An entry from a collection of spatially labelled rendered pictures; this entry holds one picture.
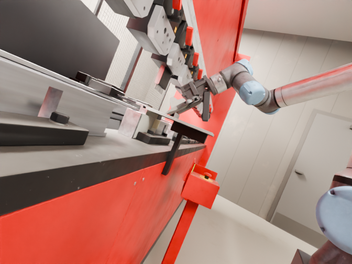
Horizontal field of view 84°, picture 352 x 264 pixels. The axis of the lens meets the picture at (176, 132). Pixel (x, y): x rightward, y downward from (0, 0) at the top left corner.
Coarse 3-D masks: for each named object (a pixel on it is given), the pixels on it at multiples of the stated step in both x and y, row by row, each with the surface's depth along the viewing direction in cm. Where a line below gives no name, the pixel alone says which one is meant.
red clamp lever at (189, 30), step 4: (188, 28) 68; (192, 28) 68; (188, 32) 69; (192, 32) 69; (188, 36) 70; (192, 36) 71; (188, 40) 71; (188, 44) 72; (184, 48) 75; (188, 48) 74; (184, 52) 75; (188, 52) 74
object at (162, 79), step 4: (160, 68) 77; (164, 68) 77; (160, 72) 77; (164, 72) 78; (168, 72) 82; (160, 76) 77; (164, 76) 80; (168, 76) 84; (156, 80) 78; (160, 80) 78; (164, 80) 82; (168, 80) 86; (156, 84) 78; (160, 84) 79; (164, 84) 83; (156, 88) 79; (160, 88) 83; (164, 88) 85; (160, 92) 85
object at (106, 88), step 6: (90, 84) 84; (96, 84) 83; (102, 84) 83; (108, 84) 84; (96, 90) 83; (102, 90) 83; (108, 90) 82; (114, 90) 84; (120, 90) 90; (114, 96) 86; (120, 96) 85; (132, 102) 87
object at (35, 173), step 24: (96, 144) 42; (120, 144) 52; (144, 144) 67; (168, 144) 97; (192, 144) 175; (0, 168) 19; (24, 168) 20; (48, 168) 23; (72, 168) 26; (96, 168) 32; (120, 168) 40; (0, 192) 18; (24, 192) 21; (48, 192) 24
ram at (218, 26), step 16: (192, 0) 69; (208, 0) 85; (224, 0) 109; (240, 0) 154; (208, 16) 94; (224, 16) 124; (208, 32) 105; (224, 32) 144; (208, 48) 118; (224, 48) 171; (208, 64) 136; (224, 64) 212
